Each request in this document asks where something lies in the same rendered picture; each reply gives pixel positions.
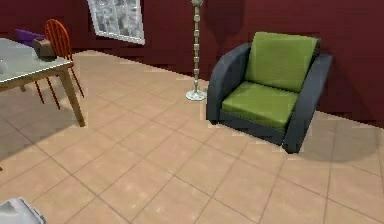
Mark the pale beaded floor lamp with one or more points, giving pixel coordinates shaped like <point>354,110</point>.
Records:
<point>196,50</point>

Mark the green and grey armchair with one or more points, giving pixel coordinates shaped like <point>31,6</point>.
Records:
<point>263,100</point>

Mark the white framed window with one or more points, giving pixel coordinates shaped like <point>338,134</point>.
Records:
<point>116,16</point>

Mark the red slatted chair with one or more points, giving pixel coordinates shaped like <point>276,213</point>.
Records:
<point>59,38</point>

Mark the brown box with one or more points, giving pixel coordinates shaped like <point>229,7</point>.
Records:
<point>44,49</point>

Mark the glass top wooden table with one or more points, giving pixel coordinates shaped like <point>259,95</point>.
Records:
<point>23,65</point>

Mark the pale grey bin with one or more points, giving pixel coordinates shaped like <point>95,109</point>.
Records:
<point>18,213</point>

